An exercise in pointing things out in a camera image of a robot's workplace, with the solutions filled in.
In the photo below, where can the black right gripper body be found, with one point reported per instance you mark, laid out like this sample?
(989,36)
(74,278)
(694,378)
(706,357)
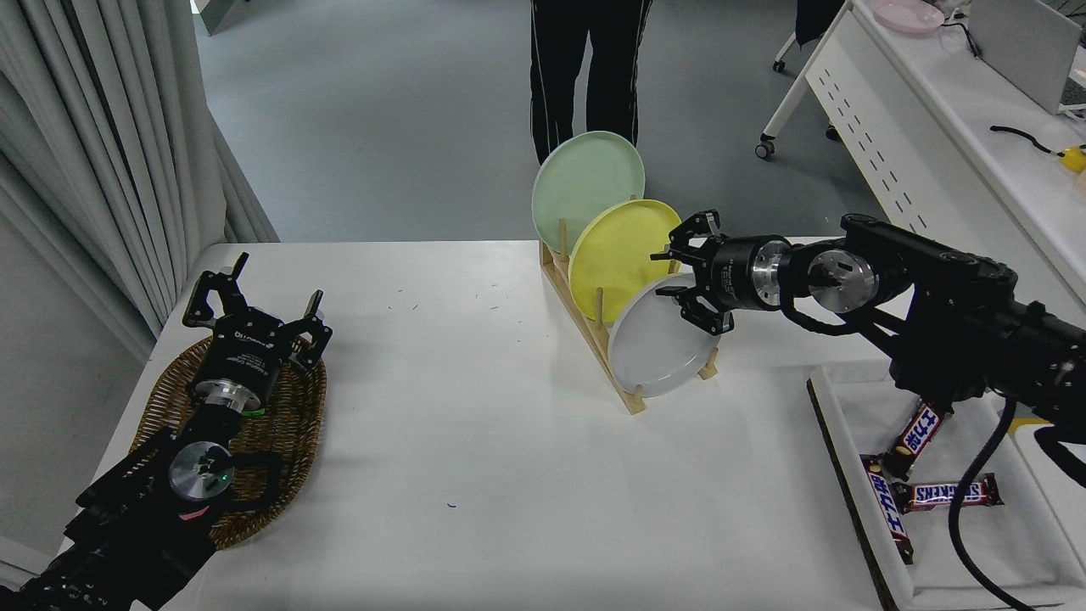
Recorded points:
(730,273)

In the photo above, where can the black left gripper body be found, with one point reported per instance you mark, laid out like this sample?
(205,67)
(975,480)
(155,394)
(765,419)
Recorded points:
(246,352)

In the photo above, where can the grey plate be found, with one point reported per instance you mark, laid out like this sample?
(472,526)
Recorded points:
(653,352)

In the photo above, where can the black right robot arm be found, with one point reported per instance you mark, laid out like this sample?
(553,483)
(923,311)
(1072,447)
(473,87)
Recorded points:
(959,288)

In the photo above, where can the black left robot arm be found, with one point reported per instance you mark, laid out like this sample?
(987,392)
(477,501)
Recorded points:
(127,526)

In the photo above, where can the yellow plate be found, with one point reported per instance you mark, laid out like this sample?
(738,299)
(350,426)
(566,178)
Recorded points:
(619,255)

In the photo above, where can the wooden plate rack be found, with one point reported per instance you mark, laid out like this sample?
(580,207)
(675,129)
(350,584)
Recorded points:
(632,399)

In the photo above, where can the pale green plate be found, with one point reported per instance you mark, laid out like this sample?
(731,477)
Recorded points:
(585,182)

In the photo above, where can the pink plate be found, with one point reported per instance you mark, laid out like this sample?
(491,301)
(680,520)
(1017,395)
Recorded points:
(908,15)

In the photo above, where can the brown wicker basket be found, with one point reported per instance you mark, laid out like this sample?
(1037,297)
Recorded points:
(288,407)

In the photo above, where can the white lined tray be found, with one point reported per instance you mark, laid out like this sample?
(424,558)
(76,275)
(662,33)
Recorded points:
(848,424)

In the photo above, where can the pale grey curtain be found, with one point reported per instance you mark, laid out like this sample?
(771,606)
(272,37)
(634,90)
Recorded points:
(85,127)

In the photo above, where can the person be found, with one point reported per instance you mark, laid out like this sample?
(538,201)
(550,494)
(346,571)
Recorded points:
(556,68)

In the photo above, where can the snack bar with white characters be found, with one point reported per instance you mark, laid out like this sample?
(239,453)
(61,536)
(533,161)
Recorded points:
(920,433)
(887,509)

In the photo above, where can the white desk with slotted panel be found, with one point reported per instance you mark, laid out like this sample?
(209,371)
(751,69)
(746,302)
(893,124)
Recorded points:
(933,127)

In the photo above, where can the brown Snickers bar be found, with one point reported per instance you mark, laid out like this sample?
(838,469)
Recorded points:
(929,494)

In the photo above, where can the small yellow object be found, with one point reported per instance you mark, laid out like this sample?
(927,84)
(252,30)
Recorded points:
(1074,159)

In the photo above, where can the grey laptop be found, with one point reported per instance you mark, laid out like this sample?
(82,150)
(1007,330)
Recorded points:
(1022,47)

